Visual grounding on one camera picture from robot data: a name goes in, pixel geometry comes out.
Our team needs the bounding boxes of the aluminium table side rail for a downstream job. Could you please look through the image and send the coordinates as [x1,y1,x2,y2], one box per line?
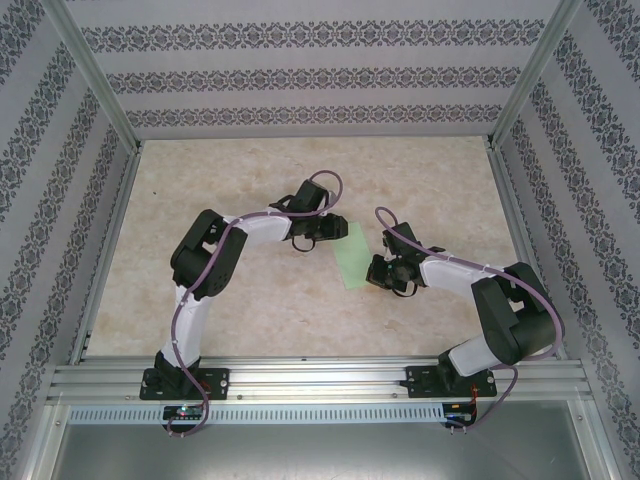
[487,139,571,361]
[67,142,146,364]

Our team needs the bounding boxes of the aluminium frame leg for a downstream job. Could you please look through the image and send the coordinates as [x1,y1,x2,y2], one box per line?
[568,399,626,480]
[17,402,71,480]

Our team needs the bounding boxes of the grey slotted cable duct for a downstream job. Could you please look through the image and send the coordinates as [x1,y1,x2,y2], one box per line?
[67,404,446,424]

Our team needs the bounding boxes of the light green paper sheet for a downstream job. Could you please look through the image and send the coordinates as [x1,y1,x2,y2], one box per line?
[332,219,374,291]

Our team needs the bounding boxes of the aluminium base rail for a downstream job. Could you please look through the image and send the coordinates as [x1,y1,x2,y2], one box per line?
[47,355,590,404]

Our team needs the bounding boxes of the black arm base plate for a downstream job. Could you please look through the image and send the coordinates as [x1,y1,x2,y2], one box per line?
[141,368,231,401]
[405,364,496,400]

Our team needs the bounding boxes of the aluminium frame post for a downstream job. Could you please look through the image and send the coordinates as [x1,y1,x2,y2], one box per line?
[487,0,586,151]
[42,0,144,154]

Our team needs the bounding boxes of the small circuit board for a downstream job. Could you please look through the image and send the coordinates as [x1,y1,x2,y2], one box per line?
[163,405,206,421]
[446,402,476,425]

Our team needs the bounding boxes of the grey sheet metal shelf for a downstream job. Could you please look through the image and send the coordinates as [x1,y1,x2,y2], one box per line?
[42,422,609,480]

